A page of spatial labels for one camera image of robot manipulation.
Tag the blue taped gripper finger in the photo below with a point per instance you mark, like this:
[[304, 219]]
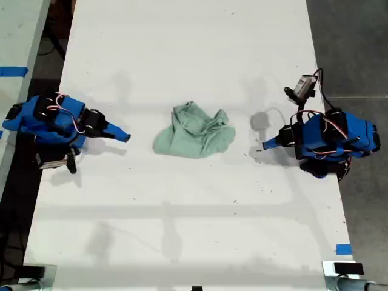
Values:
[[271, 142], [272, 146], [116, 137], [119, 131]]

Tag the pale green T-shirt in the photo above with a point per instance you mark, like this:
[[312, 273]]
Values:
[[194, 138]]

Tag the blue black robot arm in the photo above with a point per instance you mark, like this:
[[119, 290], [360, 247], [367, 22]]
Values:
[[45, 124], [339, 136]]

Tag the long blue tape strip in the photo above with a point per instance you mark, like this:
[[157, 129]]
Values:
[[13, 71]]

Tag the white side table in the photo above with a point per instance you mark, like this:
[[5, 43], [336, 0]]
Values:
[[16, 60]]

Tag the square blue tape piece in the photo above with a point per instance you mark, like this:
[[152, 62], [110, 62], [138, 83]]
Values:
[[343, 249]]

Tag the small black block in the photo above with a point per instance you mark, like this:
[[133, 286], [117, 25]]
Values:
[[197, 288]]

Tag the grey metal tube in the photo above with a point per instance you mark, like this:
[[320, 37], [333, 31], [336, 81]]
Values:
[[18, 286], [363, 285]]

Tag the black camera stalk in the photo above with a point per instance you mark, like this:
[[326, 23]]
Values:
[[71, 162], [295, 94]]

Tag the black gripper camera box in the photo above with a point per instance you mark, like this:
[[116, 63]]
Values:
[[51, 161], [304, 86]]

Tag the metal bracket with black block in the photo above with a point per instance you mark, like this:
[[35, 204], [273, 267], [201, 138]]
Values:
[[39, 274], [342, 269]]

